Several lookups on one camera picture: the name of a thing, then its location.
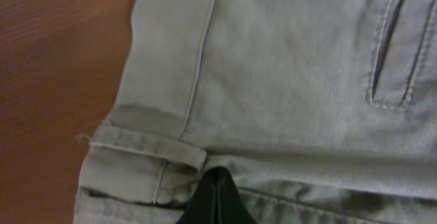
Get khaki shorts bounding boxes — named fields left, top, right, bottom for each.
left=74, top=0, right=436, bottom=223

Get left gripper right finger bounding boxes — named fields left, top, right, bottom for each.
left=216, top=167, right=257, bottom=224

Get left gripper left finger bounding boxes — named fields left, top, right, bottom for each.
left=176, top=169, right=217, bottom=224

